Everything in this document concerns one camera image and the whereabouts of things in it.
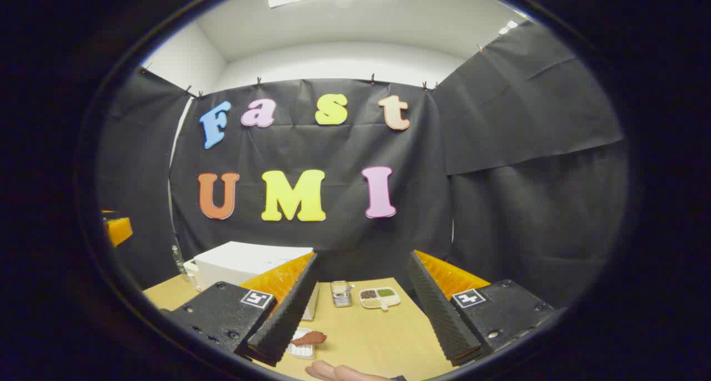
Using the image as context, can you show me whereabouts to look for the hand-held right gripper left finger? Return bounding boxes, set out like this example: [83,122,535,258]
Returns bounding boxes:
[161,252,321,368]

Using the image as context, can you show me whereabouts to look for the black backdrop cloth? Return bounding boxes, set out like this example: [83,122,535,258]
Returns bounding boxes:
[97,20,628,309]

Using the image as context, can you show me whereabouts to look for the white microwave oven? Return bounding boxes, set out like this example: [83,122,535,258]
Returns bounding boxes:
[193,241,321,320]

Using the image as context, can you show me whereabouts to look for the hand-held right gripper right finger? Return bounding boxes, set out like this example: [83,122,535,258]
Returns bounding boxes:
[408,250,556,367]

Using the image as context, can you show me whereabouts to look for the white divided spice dish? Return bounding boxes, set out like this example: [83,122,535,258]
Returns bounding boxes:
[359,287,402,311]

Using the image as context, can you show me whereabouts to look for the white toaster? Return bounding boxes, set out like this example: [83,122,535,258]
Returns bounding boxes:
[183,259,202,292]

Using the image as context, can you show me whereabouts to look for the small metal container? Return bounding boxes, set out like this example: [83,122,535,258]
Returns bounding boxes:
[330,280,354,308]

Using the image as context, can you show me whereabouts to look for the white rectangular tray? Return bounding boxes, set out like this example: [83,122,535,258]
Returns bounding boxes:
[286,327,320,360]

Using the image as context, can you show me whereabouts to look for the brown meat piece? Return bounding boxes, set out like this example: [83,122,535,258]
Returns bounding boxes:
[291,331,328,347]

